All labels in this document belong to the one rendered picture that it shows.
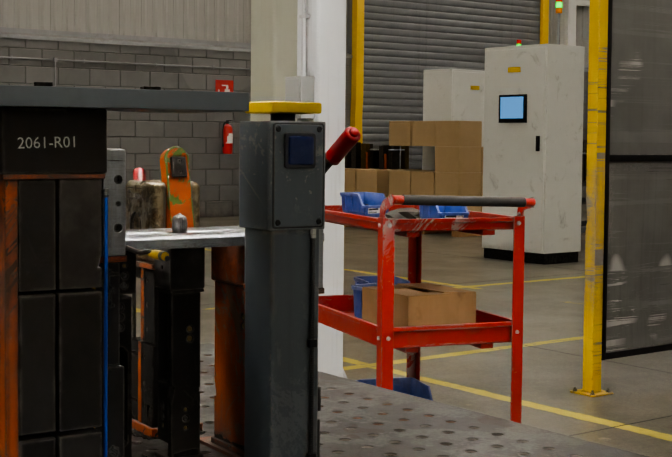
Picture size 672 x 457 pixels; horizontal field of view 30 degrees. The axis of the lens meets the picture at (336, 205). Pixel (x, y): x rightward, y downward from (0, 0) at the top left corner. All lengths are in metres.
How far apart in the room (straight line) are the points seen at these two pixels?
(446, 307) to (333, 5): 2.14
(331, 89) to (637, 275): 1.67
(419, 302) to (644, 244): 2.52
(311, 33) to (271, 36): 3.18
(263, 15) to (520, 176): 3.84
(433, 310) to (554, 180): 8.02
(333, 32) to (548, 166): 6.27
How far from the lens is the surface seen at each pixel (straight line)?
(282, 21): 8.64
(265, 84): 8.65
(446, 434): 1.84
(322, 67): 5.42
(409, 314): 3.59
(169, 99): 1.18
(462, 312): 3.69
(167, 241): 1.52
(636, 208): 5.91
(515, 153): 11.75
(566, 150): 11.71
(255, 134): 1.29
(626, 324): 5.91
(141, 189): 1.80
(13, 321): 1.17
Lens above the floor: 1.12
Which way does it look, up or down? 3 degrees down
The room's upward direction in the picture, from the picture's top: 1 degrees clockwise
